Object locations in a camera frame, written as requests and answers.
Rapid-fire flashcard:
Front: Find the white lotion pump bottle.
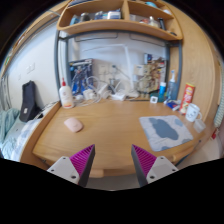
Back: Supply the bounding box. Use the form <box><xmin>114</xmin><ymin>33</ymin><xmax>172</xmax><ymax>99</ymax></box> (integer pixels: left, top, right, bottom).
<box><xmin>59</xmin><ymin>80</ymin><xmax>74</xmax><ymax>109</ymax></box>

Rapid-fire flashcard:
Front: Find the white mug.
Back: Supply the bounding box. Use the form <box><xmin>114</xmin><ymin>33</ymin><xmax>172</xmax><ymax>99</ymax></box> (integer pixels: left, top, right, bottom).
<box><xmin>185</xmin><ymin>103</ymin><xmax>202</xmax><ymax>122</ymax></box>

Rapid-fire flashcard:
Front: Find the clear plastic cup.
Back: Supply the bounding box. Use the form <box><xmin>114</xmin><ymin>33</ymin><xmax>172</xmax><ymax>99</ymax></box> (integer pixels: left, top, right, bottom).
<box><xmin>194</xmin><ymin>119</ymin><xmax>206</xmax><ymax>133</ymax></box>

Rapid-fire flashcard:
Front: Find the black bag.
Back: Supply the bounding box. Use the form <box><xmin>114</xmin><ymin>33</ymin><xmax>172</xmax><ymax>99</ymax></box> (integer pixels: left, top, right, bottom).
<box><xmin>20</xmin><ymin>81</ymin><xmax>41</xmax><ymax>122</ymax></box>

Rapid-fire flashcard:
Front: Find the blue spray bottle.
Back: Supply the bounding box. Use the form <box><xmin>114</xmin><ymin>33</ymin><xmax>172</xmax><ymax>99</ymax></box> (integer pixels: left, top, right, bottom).
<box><xmin>167</xmin><ymin>70</ymin><xmax>177</xmax><ymax>100</ymax></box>

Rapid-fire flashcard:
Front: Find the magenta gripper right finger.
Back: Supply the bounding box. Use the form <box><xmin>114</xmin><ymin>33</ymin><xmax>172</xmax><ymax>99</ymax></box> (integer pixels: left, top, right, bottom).
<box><xmin>131</xmin><ymin>145</ymin><xmax>177</xmax><ymax>187</ymax></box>

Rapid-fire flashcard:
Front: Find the blue tube bottle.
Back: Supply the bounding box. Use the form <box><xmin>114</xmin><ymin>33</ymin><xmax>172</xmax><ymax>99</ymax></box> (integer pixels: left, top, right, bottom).
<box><xmin>158</xmin><ymin>82</ymin><xmax>166</xmax><ymax>102</ymax></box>

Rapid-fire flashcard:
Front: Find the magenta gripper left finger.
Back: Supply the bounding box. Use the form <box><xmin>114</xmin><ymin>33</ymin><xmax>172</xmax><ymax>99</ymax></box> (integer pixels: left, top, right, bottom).
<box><xmin>48</xmin><ymin>145</ymin><xmax>95</xmax><ymax>187</ymax></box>

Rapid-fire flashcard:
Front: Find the red chips can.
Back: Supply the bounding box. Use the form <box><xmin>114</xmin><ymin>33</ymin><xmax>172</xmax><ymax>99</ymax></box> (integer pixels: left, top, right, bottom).
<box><xmin>179</xmin><ymin>83</ymin><xmax>195</xmax><ymax>114</ymax></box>

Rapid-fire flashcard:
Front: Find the grey cloud mouse pad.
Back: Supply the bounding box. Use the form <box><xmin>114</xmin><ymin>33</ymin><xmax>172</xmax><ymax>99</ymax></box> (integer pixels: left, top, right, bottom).
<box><xmin>139</xmin><ymin>115</ymin><xmax>193</xmax><ymax>152</ymax></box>

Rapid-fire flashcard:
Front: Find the wooden wall shelf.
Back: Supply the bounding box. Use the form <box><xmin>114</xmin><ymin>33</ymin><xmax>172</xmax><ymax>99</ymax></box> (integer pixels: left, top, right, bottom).
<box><xmin>57</xmin><ymin>0</ymin><xmax>183</xmax><ymax>41</ymax></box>

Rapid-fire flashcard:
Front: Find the bed with light bedding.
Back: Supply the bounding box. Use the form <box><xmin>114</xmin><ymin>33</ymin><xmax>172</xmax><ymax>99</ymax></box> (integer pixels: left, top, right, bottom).
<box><xmin>0</xmin><ymin>107</ymin><xmax>44</xmax><ymax>163</ymax></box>

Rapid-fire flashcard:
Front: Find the beige model kit box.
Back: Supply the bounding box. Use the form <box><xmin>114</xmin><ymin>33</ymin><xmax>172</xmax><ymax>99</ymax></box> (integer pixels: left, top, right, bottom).
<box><xmin>134</xmin><ymin>57</ymin><xmax>166</xmax><ymax>93</ymax></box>

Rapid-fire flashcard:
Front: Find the blue figure box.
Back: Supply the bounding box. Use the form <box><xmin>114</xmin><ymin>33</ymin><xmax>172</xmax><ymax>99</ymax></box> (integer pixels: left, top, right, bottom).
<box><xmin>69</xmin><ymin>58</ymin><xmax>93</xmax><ymax>95</ymax></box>

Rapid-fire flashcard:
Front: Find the small white cube clock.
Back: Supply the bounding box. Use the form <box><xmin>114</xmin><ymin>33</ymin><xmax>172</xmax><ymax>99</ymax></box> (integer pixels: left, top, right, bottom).
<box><xmin>150</xmin><ymin>96</ymin><xmax>158</xmax><ymax>104</ymax></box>

